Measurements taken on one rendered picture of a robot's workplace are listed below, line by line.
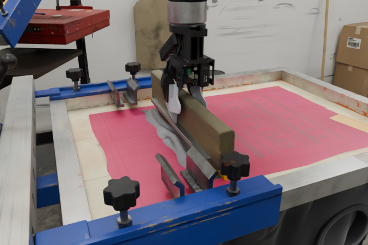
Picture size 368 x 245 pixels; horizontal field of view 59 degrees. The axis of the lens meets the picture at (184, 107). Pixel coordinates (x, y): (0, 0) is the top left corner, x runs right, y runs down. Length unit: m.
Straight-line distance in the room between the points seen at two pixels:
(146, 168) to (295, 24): 3.02
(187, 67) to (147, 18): 2.06
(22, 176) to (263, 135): 0.50
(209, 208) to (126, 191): 0.12
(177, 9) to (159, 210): 0.35
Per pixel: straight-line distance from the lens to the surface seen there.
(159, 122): 0.80
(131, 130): 0.78
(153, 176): 0.61
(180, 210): 0.46
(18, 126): 0.66
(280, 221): 0.72
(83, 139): 0.76
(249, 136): 0.76
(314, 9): 3.65
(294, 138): 0.77
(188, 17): 0.61
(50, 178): 0.72
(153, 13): 2.69
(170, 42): 0.68
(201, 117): 0.60
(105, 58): 2.72
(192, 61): 0.61
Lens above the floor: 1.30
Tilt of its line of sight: 22 degrees down
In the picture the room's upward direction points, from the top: straight up
